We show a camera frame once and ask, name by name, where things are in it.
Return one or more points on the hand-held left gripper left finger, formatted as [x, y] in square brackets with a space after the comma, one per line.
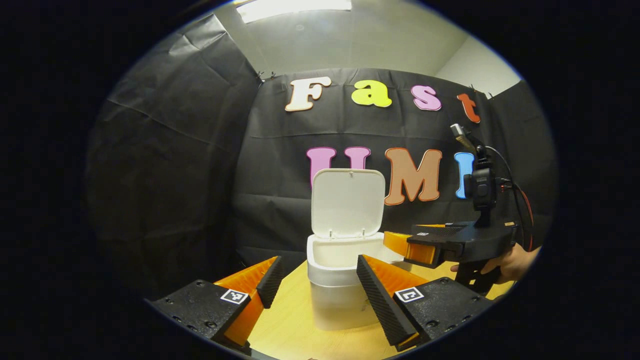
[270, 281]

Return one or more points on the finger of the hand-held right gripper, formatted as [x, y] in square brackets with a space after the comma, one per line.
[440, 230]
[395, 241]

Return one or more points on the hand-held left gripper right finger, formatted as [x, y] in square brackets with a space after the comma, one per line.
[382, 305]

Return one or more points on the white desktop garbage bin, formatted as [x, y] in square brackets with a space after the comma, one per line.
[345, 205]

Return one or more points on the wooden desktop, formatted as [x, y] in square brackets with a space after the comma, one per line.
[290, 330]

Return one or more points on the black backdrop cloth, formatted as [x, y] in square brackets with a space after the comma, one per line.
[175, 175]

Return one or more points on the ceiling light panel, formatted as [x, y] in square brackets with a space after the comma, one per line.
[295, 9]

